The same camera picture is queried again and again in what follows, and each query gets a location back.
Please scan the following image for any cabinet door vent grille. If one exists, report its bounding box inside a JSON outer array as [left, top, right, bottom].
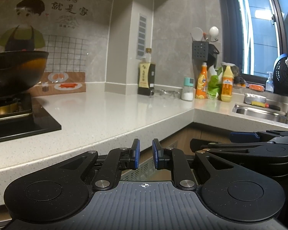
[[121, 157, 157, 181]]

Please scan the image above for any black colander basket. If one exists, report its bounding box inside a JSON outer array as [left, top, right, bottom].
[[273, 53, 288, 96]]

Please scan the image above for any metal wire trivet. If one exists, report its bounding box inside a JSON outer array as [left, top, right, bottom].
[[149, 89, 180, 98]]

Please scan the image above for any dark soy sauce bottle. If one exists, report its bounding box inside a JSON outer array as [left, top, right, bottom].
[[137, 48, 156, 96]]

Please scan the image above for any white wall vent grille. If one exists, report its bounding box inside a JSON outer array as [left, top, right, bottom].
[[136, 14, 147, 60]]

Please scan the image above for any green snack packet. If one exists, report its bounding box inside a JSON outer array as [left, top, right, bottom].
[[206, 65, 223, 100]]

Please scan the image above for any cartoon cook wall sticker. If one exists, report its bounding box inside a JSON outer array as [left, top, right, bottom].
[[0, 0, 92, 96]]

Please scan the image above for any black wall utensil rack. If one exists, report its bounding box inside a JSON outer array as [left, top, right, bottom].
[[192, 40, 219, 67]]

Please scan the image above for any yellow squeeze bottle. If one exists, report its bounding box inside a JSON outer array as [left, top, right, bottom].
[[221, 65, 234, 102]]

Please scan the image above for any black wok pan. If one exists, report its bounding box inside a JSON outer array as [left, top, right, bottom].
[[0, 50, 49, 97]]

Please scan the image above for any stainless steel sink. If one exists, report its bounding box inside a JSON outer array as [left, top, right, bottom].
[[233, 104, 288, 125]]

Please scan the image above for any clear hand soap bottle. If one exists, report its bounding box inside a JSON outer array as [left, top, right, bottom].
[[265, 72, 274, 93]]

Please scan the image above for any kitchen cleaver knife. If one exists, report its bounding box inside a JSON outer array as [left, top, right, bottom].
[[244, 93, 281, 111]]

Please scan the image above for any teal lid salt shaker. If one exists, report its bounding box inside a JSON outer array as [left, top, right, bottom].
[[181, 77, 194, 101]]

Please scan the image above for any black gas stove top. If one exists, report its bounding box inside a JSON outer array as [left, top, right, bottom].
[[0, 93, 62, 142]]

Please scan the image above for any orange detergent bottle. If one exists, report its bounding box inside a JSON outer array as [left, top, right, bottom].
[[195, 62, 207, 99]]

